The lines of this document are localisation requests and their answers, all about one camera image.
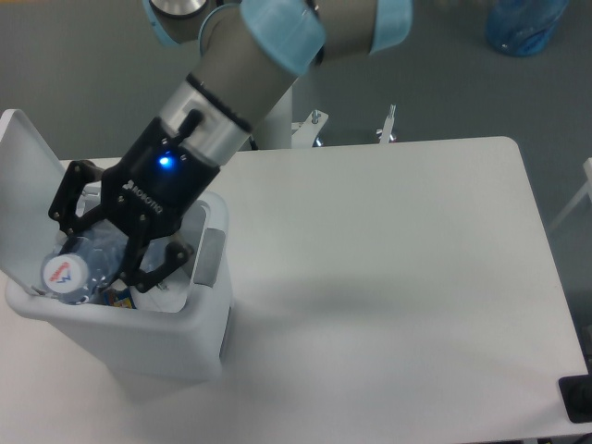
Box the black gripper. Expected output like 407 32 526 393
48 115 220 293

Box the clear crushed plastic bottle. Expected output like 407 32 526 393
40 220 172 306

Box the white plastic wrapper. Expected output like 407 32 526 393
130 282 189 313

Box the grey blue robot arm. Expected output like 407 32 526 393
48 1 413 302

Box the white trash can lid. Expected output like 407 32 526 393
1 109 92 304

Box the white plastic trash can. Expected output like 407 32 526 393
6 191 233 382

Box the blue orange snack packet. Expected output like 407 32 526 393
102 285 136 309

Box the blue plastic bag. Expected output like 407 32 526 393
485 0 570 56

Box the white furniture leg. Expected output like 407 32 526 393
549 158 591 233

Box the black device at table edge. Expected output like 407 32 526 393
559 375 591 424

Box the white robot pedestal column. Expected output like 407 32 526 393
253 88 293 150

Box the white pedestal base frame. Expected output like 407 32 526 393
290 104 398 149

